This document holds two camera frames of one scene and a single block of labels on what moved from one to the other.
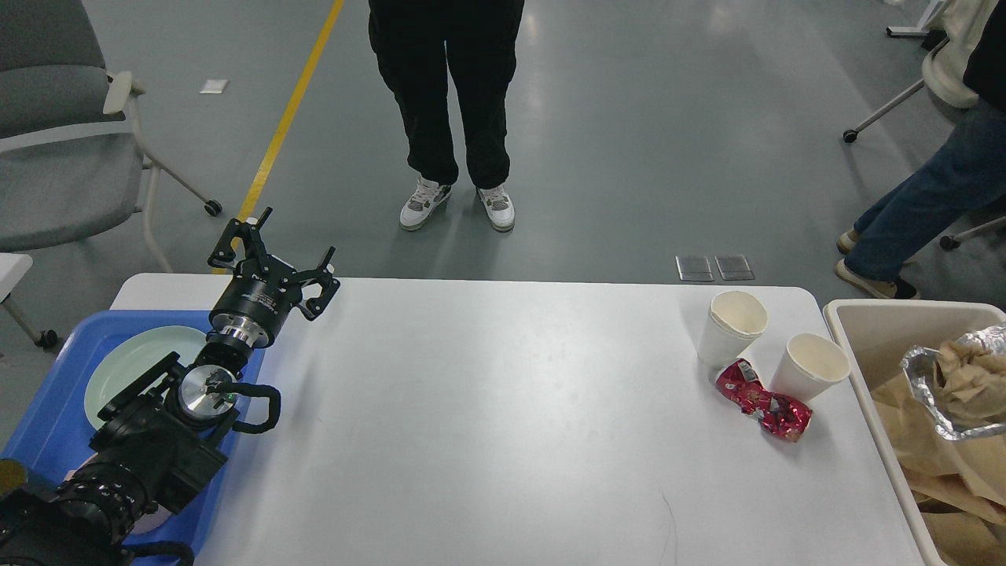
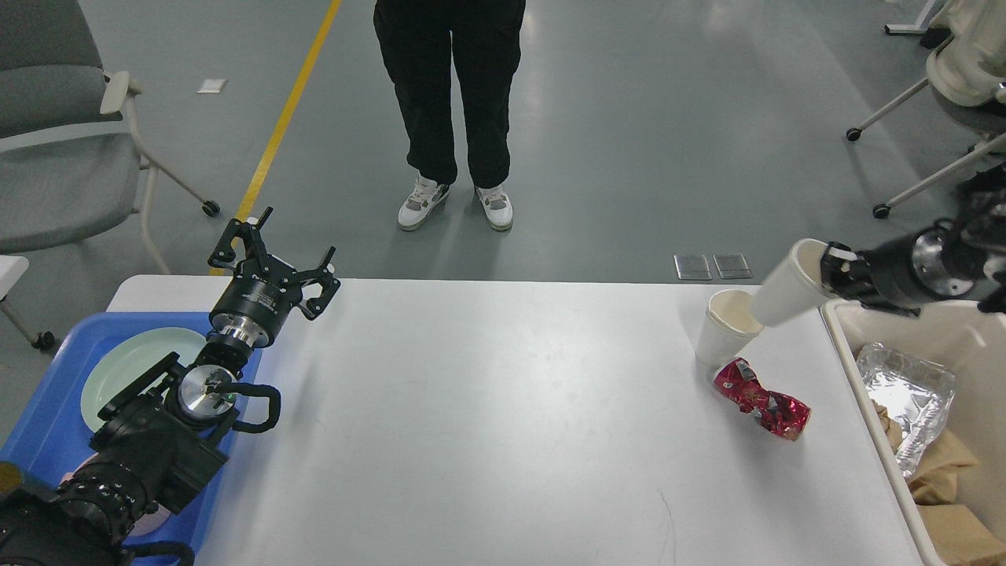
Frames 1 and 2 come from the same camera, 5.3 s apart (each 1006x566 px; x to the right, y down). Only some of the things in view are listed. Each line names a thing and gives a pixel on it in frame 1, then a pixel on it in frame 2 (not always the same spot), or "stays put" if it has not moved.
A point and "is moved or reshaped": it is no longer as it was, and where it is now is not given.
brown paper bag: [959, 485] is moved or reshaped
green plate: [131, 352] stays put
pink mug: [149, 520] stays put
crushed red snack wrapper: [785, 416] stays put
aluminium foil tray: [922, 364] to [916, 395]
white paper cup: [734, 320] stays put
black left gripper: [258, 296] stays put
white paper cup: [809, 365] to [794, 288]
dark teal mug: [13, 475] stays put
